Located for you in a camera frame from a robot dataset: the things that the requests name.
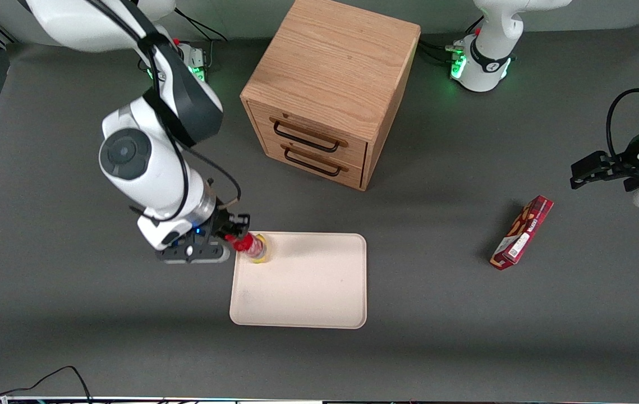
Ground red coke bottle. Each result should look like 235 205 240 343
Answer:
225 232 268 264

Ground black drawer handle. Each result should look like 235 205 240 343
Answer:
283 144 343 178
273 120 342 154

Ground black cables at arm base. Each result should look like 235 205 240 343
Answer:
417 17 485 67
173 7 229 71

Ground yellow lemon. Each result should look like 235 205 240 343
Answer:
253 233 271 264

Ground black cables at right arm base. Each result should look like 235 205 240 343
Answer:
173 7 229 71

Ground wooden drawer cabinet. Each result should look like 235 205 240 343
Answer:
240 0 422 192

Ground black cable at table edge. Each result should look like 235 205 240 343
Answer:
0 365 94 404

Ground beige plastic tray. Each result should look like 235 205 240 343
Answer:
229 231 367 330

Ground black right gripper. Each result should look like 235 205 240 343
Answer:
199 198 251 243

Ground red snack box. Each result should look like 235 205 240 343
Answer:
490 195 555 272

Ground black cables at left arm base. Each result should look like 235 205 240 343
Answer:
417 17 485 67

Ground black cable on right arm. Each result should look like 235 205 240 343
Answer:
86 0 242 225

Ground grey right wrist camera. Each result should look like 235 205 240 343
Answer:
155 243 232 265

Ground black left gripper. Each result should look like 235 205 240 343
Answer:
570 126 639 192

